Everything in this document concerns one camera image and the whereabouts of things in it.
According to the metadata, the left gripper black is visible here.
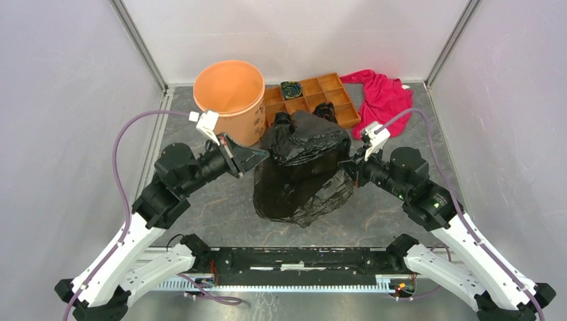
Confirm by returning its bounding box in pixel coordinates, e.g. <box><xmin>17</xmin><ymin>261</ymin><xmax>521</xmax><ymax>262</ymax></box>
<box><xmin>181</xmin><ymin>132</ymin><xmax>271</xmax><ymax>195</ymax></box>

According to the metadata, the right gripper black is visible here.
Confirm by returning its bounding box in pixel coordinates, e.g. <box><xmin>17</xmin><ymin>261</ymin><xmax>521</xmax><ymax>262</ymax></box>
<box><xmin>338</xmin><ymin>141</ymin><xmax>409</xmax><ymax>201</ymax></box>

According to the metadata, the black trash bag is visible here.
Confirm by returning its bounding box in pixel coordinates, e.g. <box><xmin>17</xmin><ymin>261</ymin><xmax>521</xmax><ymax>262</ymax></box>
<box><xmin>253</xmin><ymin>111</ymin><xmax>354</xmax><ymax>227</ymax></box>

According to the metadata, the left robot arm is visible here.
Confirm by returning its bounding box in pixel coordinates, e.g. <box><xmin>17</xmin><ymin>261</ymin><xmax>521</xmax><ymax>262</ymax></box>
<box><xmin>55</xmin><ymin>134</ymin><xmax>270</xmax><ymax>320</ymax></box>

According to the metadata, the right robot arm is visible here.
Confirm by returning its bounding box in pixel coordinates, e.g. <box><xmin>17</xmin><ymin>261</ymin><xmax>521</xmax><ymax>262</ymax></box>
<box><xmin>338</xmin><ymin>147</ymin><xmax>556</xmax><ymax>320</ymax></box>

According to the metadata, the orange plastic trash bin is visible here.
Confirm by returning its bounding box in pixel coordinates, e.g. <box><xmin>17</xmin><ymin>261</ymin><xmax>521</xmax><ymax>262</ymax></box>
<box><xmin>193</xmin><ymin>60</ymin><xmax>266</xmax><ymax>146</ymax></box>

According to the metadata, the black rolled bag front left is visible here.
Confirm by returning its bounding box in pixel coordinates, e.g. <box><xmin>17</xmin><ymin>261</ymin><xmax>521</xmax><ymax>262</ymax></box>
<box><xmin>273</xmin><ymin>112</ymin><xmax>292</xmax><ymax>126</ymax></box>

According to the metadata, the black rolled bag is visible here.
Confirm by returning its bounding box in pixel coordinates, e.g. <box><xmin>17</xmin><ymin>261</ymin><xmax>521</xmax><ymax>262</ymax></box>
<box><xmin>312</xmin><ymin>102</ymin><xmax>338</xmax><ymax>124</ymax></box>
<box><xmin>273</xmin><ymin>112</ymin><xmax>292</xmax><ymax>126</ymax></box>

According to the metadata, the red cloth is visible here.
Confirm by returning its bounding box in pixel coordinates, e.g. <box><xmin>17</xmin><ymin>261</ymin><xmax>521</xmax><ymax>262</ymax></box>
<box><xmin>340</xmin><ymin>70</ymin><xmax>413</xmax><ymax>140</ymax></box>

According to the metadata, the black rolled bag centre right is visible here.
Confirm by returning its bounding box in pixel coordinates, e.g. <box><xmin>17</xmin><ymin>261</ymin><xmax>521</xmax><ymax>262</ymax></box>
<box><xmin>312</xmin><ymin>102</ymin><xmax>338</xmax><ymax>124</ymax></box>

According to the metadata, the rolled bag with yellow-green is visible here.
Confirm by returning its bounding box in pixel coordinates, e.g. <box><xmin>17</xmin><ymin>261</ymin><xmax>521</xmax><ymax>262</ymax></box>
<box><xmin>280</xmin><ymin>81</ymin><xmax>303</xmax><ymax>101</ymax></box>

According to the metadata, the orange compartment tray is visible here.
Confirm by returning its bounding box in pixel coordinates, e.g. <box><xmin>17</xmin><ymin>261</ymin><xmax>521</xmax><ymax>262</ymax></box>
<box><xmin>264</xmin><ymin>73</ymin><xmax>360</xmax><ymax>128</ymax></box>

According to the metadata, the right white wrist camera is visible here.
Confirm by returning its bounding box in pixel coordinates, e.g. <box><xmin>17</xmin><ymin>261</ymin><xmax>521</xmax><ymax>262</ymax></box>
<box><xmin>360</xmin><ymin>121</ymin><xmax>390</xmax><ymax>161</ymax></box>

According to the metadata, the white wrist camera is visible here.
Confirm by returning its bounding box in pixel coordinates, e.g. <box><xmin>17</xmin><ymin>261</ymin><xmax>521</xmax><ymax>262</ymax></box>
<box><xmin>360</xmin><ymin>121</ymin><xmax>390</xmax><ymax>161</ymax></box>
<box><xmin>189</xmin><ymin>110</ymin><xmax>220</xmax><ymax>145</ymax></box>

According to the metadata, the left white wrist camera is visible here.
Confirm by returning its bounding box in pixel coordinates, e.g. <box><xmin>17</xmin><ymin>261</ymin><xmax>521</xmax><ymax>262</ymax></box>
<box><xmin>189</xmin><ymin>110</ymin><xmax>220</xmax><ymax>145</ymax></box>

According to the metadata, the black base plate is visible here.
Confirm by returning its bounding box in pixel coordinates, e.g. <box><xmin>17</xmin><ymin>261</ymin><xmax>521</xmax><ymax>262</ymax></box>
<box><xmin>189</xmin><ymin>247</ymin><xmax>412</xmax><ymax>286</ymax></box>

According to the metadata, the aluminium rail frame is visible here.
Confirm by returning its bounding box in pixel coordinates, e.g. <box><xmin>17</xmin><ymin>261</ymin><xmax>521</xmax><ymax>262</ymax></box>
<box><xmin>104</xmin><ymin>246</ymin><xmax>503</xmax><ymax>294</ymax></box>

